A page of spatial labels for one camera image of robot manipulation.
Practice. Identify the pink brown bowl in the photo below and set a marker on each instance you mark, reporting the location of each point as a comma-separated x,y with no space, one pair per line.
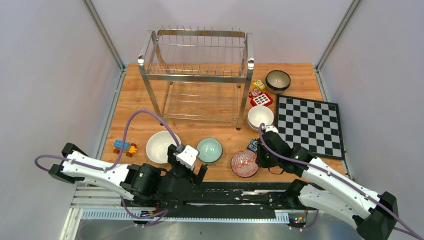
276,91

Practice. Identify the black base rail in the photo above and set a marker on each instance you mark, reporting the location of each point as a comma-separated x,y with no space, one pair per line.
211,202

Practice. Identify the dark blue floral bowl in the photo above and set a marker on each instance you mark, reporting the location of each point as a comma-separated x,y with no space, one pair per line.
278,79

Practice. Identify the yellow owl toy block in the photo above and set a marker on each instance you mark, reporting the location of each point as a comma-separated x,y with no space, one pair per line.
259,85

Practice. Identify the red calculator toy block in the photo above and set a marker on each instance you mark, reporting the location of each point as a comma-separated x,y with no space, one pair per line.
263,99

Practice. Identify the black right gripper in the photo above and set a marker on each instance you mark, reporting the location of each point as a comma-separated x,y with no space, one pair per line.
261,161

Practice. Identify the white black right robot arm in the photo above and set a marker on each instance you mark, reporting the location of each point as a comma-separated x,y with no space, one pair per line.
374,215

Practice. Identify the blue white patterned bowl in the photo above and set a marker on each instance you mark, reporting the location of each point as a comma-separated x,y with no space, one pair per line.
243,163

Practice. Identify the steel two-tier dish rack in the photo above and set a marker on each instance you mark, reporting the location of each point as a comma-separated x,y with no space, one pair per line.
198,74

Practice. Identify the cream bowl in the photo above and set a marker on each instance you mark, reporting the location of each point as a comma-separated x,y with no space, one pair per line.
258,129
260,115

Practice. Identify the red owl toy block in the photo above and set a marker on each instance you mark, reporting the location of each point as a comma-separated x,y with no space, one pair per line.
254,92

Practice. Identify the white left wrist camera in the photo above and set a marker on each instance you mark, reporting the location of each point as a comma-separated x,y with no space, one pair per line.
188,157

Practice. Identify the blue orange toy car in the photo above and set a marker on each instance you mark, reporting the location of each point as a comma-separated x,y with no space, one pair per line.
129,148

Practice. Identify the blue owl toy block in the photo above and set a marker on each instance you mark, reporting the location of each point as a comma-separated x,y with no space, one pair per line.
253,145

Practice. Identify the small celadon cup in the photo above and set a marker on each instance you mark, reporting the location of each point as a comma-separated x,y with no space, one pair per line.
210,150

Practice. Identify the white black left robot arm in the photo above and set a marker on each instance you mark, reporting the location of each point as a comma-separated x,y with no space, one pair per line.
142,185

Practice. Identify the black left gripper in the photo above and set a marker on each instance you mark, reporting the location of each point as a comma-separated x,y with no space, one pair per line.
197,178

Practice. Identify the black white checkerboard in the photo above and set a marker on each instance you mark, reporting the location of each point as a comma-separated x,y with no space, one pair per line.
311,124

